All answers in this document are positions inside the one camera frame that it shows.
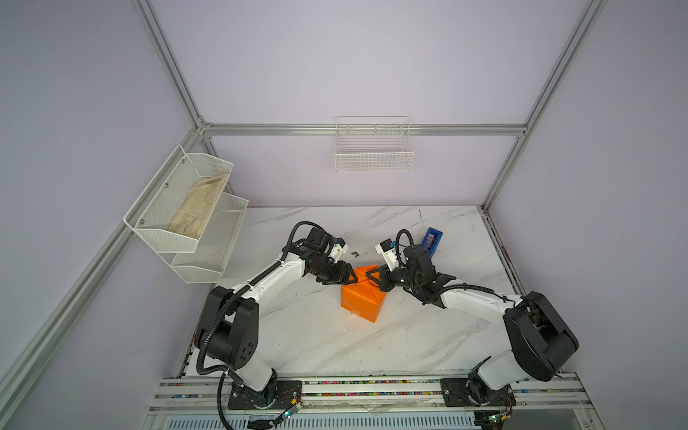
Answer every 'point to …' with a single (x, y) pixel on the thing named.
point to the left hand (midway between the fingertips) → (348, 282)
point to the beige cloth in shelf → (196, 209)
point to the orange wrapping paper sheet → (364, 297)
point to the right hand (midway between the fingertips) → (366, 274)
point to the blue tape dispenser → (431, 240)
